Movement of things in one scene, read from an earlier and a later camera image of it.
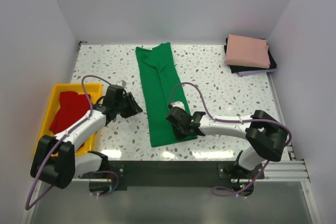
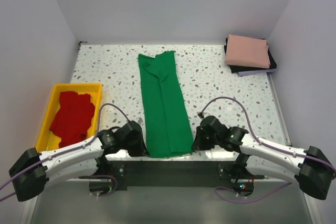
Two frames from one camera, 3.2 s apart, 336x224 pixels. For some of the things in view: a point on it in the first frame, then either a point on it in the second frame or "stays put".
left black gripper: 132,110 to 141,149
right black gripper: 179,136 to 198,145
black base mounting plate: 182,174 stays put
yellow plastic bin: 95,90 stays put
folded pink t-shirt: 246,51 stays put
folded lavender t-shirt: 240,74 stays put
